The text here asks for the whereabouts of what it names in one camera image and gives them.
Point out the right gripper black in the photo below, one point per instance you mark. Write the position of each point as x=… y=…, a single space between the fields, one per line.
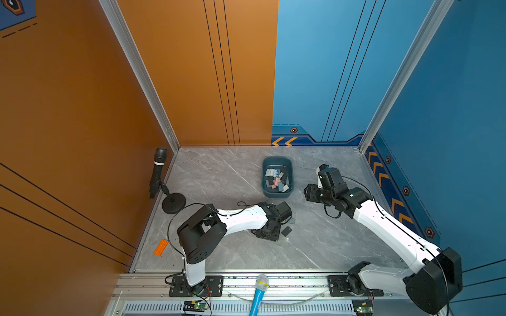
x=310 y=192

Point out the right green circuit board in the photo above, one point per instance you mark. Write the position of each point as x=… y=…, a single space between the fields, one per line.
x=363 y=307

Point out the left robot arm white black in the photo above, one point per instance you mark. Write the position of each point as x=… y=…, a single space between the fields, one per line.
x=202 y=232

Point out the dark teal storage box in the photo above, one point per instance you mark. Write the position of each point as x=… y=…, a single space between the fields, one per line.
x=277 y=162

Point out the blue handheld microphone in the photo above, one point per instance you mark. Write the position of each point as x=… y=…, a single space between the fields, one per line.
x=261 y=286

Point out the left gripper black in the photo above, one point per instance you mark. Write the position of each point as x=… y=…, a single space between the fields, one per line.
x=275 y=238

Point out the green circuit board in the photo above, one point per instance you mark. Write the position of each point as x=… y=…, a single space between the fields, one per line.
x=363 y=307
x=198 y=307

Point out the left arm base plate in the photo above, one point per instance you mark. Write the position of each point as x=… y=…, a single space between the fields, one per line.
x=211 y=286

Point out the left green circuit board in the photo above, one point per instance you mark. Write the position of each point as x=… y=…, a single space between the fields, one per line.
x=198 y=307

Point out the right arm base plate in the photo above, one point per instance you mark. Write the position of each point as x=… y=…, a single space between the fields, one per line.
x=339 y=286

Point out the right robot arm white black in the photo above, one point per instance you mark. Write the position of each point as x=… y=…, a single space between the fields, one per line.
x=432 y=277

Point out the black microphone on stand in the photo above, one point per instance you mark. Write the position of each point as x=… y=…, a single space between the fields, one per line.
x=173 y=203

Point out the orange plastic tag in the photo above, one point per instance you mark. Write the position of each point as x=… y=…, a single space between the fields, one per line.
x=159 y=250

